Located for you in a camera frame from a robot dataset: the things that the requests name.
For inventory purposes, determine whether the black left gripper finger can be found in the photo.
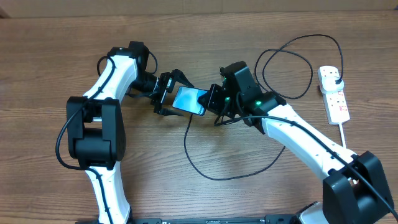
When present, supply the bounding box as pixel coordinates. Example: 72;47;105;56
172;69;195;88
157;108;183;116

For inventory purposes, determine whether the black smartphone with blue screen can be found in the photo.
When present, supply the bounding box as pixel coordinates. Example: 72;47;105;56
172;86;207;116

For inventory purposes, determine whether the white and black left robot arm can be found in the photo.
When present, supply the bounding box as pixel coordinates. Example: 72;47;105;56
61;41;192;223

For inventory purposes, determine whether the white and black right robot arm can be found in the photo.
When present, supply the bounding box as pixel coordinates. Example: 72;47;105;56
198;61;397;223

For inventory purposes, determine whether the white charger plug adapter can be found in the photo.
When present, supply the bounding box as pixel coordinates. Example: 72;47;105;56
320;77;345;95

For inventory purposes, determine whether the white power strip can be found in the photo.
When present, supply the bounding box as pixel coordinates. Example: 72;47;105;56
317;65;350;125

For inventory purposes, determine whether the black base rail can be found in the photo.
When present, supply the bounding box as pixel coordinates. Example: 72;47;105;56
75;213;299;224

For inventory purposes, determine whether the white power strip cord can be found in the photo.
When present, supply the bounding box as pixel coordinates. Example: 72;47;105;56
338;123;347;149

